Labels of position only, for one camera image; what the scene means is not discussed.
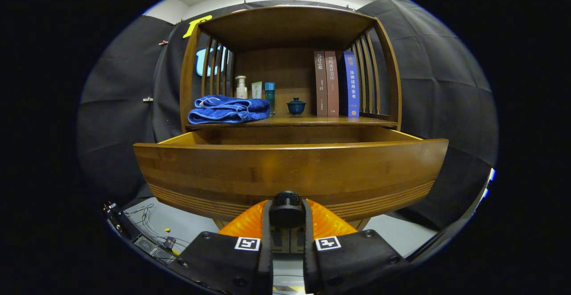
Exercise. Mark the black power strip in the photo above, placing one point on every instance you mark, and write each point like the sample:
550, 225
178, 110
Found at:
117, 221

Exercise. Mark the wooden countertop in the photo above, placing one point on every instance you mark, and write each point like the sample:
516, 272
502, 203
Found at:
308, 120

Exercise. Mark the teal glass bottle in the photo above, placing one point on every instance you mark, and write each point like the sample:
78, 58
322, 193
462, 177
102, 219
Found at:
270, 98

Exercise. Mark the black drawer knob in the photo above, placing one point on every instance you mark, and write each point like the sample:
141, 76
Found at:
287, 214

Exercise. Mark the white pump bottle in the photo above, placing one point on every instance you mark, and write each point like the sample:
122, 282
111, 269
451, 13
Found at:
241, 90

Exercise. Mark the dark blue lidded teacup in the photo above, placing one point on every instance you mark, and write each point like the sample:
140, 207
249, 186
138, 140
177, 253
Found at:
296, 106

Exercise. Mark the grey vented box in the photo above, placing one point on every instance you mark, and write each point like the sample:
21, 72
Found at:
147, 243

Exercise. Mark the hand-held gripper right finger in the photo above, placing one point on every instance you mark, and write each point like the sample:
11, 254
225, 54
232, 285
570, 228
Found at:
309, 263

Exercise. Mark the dark brown book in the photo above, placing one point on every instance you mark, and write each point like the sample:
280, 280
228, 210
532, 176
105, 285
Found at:
321, 89

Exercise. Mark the white green tube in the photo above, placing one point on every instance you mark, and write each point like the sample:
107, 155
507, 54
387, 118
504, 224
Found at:
256, 90

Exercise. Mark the blue book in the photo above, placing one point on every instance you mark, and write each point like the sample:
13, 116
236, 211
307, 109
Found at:
351, 89

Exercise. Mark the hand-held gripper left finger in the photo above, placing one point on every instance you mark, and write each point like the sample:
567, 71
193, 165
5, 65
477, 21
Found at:
266, 250

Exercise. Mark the wooden cabinet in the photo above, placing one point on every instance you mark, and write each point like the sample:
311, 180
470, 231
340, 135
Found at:
285, 27

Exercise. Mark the blue folded towel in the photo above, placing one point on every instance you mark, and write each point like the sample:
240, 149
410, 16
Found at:
227, 110

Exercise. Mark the reddish brown book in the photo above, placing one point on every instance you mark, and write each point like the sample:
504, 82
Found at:
332, 94

